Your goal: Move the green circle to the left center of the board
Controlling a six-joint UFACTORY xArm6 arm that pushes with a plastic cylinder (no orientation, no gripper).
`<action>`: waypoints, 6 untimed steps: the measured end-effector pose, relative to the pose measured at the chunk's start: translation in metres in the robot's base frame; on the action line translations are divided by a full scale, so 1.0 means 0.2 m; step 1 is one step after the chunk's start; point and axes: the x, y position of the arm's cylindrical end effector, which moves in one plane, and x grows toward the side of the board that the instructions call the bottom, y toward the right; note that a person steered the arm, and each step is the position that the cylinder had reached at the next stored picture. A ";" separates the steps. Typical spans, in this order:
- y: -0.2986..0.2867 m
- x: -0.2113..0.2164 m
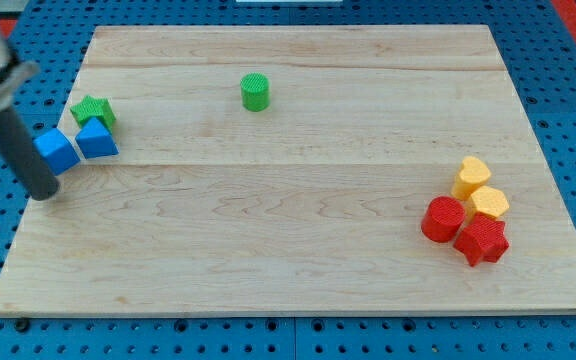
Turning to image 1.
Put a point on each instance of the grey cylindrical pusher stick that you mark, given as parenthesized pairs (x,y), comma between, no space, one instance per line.
(23,158)

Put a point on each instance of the green star block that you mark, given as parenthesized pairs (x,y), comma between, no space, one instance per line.
(90,107)

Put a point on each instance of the green cylinder block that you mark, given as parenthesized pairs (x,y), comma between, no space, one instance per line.
(255,92)

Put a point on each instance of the wooden board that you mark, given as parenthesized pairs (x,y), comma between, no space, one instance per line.
(311,207)

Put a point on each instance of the yellow hexagon block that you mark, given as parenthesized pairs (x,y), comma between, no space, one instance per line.
(488,201)

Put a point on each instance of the red cylinder block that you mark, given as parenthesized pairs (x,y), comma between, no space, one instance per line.
(442,219)

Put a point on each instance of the red star block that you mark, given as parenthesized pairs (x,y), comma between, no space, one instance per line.
(482,240)

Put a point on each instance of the blue cube block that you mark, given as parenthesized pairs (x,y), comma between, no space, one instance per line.
(57,151)

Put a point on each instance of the blue triangle block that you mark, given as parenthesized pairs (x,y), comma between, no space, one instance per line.
(94,140)

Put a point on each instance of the yellow heart block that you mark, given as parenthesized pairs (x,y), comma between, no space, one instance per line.
(472,174)

